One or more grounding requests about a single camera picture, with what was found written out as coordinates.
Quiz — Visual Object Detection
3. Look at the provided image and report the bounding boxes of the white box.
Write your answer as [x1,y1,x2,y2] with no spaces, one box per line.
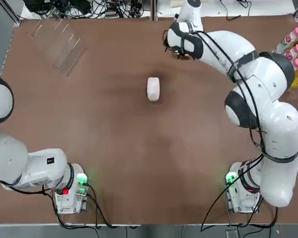
[146,76,161,103]

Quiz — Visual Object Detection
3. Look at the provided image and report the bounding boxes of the clear plastic stepped holder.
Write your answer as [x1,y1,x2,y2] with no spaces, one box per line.
[29,6,87,78]

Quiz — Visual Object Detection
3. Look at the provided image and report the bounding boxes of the black power brick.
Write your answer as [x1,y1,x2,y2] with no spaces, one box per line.
[104,9,121,18]

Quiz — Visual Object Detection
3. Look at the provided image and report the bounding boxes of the clear plastic bottle shelf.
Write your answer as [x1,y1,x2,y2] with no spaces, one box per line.
[273,26,298,106]

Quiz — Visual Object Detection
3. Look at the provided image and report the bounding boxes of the black left base cable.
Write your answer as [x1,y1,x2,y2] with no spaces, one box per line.
[41,183,143,229]

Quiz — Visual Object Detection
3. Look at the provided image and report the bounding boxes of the black base cable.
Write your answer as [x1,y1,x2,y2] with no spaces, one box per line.
[201,173,279,233]
[41,183,143,229]

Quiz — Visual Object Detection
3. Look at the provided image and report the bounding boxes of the black right base cable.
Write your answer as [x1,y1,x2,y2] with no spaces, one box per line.
[201,173,279,233]

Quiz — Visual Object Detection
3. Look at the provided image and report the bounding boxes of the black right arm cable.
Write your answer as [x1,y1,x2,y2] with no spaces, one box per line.
[163,28,269,159]

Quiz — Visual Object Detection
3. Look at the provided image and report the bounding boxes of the aluminium frame post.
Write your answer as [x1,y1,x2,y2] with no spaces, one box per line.
[150,0,158,22]

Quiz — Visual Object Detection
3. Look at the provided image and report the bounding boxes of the tangled black cables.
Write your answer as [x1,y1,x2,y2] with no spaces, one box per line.
[69,0,151,19]

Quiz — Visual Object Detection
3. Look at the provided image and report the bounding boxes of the thin black cable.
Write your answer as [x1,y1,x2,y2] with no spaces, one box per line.
[220,0,242,21]

